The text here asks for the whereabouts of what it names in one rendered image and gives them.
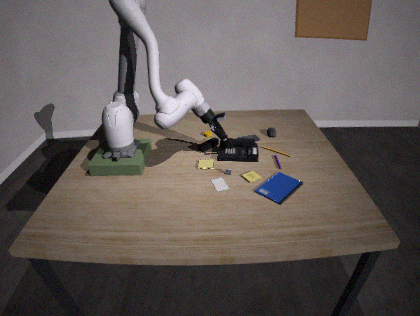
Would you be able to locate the blue notebook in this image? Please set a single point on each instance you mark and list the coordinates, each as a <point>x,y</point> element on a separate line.
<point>279,188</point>

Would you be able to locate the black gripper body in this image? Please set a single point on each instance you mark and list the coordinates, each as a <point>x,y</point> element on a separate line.
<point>208,118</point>

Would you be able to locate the black desk phone body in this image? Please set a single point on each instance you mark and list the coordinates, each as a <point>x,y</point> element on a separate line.
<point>241,153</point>

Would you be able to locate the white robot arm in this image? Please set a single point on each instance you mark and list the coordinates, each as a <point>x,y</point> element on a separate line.
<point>117,125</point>

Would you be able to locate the black telephone handset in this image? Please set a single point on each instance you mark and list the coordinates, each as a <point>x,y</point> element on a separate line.
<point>243,141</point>

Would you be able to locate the black computer mouse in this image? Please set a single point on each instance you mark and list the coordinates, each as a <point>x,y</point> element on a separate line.
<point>271,132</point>

